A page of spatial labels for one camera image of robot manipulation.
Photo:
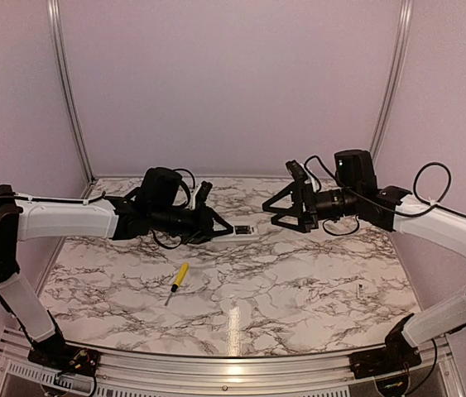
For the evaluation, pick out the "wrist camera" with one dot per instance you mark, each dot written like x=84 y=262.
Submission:
x=302 y=176
x=199 y=194

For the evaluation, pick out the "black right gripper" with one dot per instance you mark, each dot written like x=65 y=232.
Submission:
x=306 y=221

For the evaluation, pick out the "white remote control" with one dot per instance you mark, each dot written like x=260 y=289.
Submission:
x=241 y=233

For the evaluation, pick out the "yellow handled screwdriver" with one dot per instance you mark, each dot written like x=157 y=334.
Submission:
x=177 y=282

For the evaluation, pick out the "aluminium front frame rail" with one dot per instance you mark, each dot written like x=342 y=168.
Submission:
x=121 y=373

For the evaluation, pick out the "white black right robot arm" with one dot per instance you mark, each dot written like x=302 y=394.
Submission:
x=430 y=241

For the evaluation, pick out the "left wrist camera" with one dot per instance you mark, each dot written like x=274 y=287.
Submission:
x=199 y=194

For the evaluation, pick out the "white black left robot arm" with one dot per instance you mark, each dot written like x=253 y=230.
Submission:
x=164 y=207

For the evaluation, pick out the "aluminium corner post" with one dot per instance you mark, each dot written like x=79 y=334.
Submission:
x=395 y=72
x=58 y=41

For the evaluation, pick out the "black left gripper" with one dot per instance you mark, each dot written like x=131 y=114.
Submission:
x=203 y=230

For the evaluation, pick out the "aluminium left corner post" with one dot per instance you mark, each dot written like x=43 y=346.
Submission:
x=58 y=41

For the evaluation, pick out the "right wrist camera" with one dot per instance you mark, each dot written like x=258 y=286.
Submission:
x=302 y=176

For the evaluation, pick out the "aluminium right corner post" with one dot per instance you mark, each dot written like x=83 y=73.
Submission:
x=395 y=72

